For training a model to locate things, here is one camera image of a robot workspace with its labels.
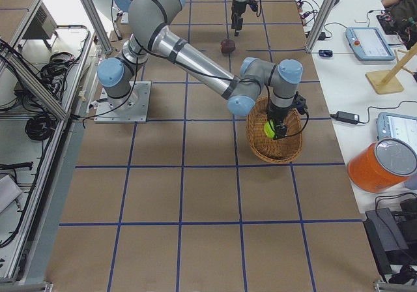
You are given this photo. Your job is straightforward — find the wooden mug tree stand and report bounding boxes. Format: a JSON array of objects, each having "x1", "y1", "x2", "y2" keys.
[{"x1": 366, "y1": 44, "x2": 416, "y2": 95}]

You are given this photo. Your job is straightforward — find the dark red apple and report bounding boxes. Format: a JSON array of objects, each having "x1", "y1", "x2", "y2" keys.
[{"x1": 220, "y1": 38, "x2": 236, "y2": 55}]

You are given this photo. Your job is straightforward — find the teach pendant tablet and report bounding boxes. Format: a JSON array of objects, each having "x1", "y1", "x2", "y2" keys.
[
  {"x1": 376, "y1": 112, "x2": 417, "y2": 151},
  {"x1": 345, "y1": 27, "x2": 395, "y2": 61}
]

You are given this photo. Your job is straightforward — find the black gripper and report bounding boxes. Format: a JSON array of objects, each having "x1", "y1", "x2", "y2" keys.
[
  {"x1": 267, "y1": 93, "x2": 308, "y2": 140},
  {"x1": 231, "y1": 0, "x2": 257, "y2": 37}
]

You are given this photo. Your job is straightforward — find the aluminium frame post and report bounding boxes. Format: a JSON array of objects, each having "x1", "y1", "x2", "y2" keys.
[{"x1": 305, "y1": 0, "x2": 336, "y2": 53}]

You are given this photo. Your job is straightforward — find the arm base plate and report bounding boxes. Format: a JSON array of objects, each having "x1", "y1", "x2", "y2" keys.
[{"x1": 93, "y1": 81, "x2": 152, "y2": 123}]

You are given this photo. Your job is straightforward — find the woven wicker basket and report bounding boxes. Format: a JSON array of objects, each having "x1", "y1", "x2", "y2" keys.
[{"x1": 246, "y1": 97, "x2": 302, "y2": 164}]

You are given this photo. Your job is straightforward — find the orange object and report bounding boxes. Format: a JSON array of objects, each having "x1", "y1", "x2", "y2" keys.
[{"x1": 347, "y1": 138, "x2": 416, "y2": 193}]

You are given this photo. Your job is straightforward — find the green apple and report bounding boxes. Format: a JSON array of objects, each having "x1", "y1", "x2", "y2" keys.
[{"x1": 263, "y1": 121, "x2": 276, "y2": 139}]

